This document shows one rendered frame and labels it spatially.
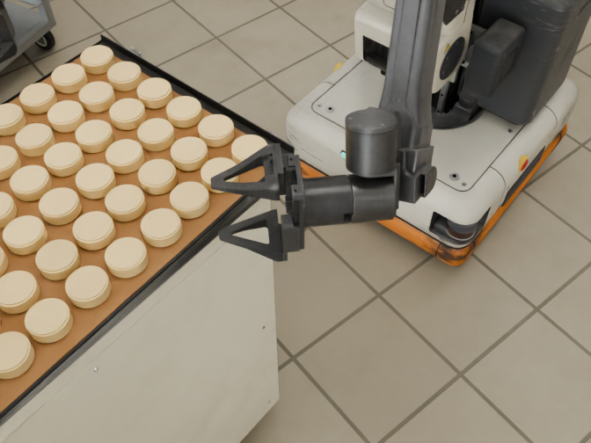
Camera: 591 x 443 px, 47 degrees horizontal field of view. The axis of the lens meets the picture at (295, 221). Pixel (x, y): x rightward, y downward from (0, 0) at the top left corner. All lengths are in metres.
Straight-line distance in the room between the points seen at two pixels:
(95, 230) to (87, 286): 0.08
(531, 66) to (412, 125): 1.03
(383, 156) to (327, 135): 1.14
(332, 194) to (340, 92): 1.24
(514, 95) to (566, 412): 0.80
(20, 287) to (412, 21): 0.55
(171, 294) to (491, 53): 0.99
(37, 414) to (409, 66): 0.61
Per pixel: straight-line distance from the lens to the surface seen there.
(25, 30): 2.60
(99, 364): 0.93
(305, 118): 1.92
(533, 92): 1.87
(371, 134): 0.74
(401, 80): 0.82
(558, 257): 2.09
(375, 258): 1.96
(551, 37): 1.77
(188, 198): 0.89
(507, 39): 1.68
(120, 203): 0.90
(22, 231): 0.91
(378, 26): 1.59
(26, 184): 0.96
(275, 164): 0.74
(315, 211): 0.77
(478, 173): 1.83
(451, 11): 1.45
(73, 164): 0.97
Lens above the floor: 1.60
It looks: 52 degrees down
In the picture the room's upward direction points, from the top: straight up
